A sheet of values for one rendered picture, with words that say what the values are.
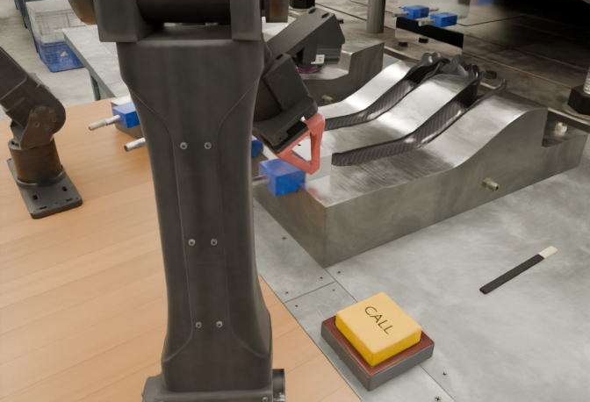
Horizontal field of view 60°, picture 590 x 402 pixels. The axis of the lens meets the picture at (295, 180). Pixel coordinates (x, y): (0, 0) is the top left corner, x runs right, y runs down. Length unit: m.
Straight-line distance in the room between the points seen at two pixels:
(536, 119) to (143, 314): 0.57
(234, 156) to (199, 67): 0.04
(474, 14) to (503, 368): 1.07
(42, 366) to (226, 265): 0.35
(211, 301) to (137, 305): 0.34
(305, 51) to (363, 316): 0.28
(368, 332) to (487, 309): 0.16
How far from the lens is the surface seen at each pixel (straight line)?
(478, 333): 0.59
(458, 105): 0.80
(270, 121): 0.55
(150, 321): 0.59
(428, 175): 0.67
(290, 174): 0.60
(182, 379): 0.31
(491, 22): 1.53
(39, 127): 0.81
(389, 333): 0.51
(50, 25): 4.08
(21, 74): 0.79
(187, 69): 0.23
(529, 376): 0.56
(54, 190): 0.84
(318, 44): 0.56
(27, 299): 0.66
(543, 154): 0.85
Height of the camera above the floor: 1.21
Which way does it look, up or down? 31 degrees down
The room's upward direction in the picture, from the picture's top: straight up
